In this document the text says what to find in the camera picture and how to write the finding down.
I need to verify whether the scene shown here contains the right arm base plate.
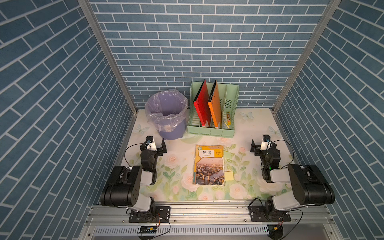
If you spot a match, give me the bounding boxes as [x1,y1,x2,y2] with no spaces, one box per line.
[249,205,291,222]

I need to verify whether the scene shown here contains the small black circuit board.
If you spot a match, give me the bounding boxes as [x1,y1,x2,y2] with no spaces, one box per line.
[138,226,158,235]

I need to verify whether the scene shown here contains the green file organizer rack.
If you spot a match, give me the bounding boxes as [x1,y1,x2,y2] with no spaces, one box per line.
[188,81,239,138]

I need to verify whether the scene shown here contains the aluminium rail frame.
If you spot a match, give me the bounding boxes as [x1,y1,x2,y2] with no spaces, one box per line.
[79,201,342,240]

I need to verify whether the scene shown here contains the pens in organizer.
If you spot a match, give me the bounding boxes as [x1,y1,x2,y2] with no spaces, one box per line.
[223,112,232,130]

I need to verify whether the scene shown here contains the yellow sticky note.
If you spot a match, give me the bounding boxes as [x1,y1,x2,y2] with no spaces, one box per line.
[224,171,234,182]

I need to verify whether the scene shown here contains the English textbook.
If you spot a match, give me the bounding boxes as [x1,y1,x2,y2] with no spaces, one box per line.
[193,145,225,186]

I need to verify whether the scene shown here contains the red folder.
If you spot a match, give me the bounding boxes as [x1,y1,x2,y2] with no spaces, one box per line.
[193,80,212,128]

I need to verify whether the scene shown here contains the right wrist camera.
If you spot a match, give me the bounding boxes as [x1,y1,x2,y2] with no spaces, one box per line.
[260,135,271,151]

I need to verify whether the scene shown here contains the orange folder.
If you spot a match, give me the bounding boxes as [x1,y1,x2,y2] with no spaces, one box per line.
[208,81,222,129]

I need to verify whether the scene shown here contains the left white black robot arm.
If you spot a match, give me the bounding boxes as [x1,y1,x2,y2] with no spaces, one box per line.
[100,136,167,215]

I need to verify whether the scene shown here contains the green sticky note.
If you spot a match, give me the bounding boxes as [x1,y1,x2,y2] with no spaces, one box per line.
[223,151,232,160]

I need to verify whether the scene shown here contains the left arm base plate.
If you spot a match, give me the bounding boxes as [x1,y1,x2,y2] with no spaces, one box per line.
[129,206,171,223]

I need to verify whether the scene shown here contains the purple trash bin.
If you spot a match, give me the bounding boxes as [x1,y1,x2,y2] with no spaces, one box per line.
[145,90,188,140]

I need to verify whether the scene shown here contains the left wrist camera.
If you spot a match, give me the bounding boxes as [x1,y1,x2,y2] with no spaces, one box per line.
[145,136,157,151]

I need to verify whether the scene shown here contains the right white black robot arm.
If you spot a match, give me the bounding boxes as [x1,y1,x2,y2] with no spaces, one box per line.
[251,135,336,214]

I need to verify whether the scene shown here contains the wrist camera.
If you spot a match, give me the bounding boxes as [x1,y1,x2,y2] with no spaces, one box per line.
[145,136,157,151]
[260,135,271,151]

